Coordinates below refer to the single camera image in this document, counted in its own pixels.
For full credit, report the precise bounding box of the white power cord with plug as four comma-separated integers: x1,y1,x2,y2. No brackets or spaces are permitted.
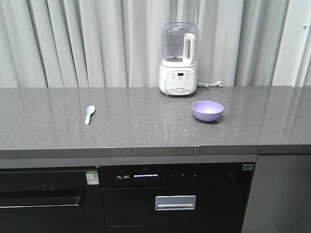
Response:
196,81,224,88

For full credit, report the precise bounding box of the light blue spoon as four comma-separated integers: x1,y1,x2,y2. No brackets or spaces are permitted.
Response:
85,105,95,125

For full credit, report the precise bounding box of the grey cabinet door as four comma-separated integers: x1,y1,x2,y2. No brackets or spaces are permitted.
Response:
242,155,311,233

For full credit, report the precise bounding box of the grey curtain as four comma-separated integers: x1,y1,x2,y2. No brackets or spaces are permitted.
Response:
0,0,311,88

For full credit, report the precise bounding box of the black dishwasher with handle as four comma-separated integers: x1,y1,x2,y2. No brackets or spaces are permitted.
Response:
99,163,255,233

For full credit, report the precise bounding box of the white blender with clear jar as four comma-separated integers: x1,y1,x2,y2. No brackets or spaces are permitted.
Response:
159,22,199,96

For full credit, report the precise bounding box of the purple bowl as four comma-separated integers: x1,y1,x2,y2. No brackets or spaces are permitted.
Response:
191,100,224,122

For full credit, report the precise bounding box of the black built-in oven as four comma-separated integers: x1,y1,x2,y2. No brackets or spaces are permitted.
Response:
0,167,105,233

